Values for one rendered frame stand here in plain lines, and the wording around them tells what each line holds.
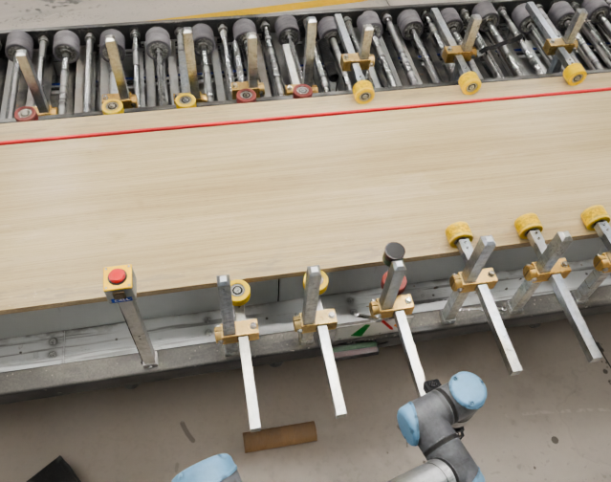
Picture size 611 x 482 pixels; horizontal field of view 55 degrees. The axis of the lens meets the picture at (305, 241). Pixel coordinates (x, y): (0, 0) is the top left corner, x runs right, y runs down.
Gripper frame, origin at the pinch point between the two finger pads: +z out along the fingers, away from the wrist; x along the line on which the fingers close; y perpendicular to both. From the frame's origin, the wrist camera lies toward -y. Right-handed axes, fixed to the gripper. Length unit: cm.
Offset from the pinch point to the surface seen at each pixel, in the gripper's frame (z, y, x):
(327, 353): -0.8, -27.1, -25.3
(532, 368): 83, -40, 82
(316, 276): -30, -37, -29
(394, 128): -7, -112, 19
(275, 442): 76, -25, -41
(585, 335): -13, -15, 50
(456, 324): 12.6, -36.1, 23.5
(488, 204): -7, -71, 42
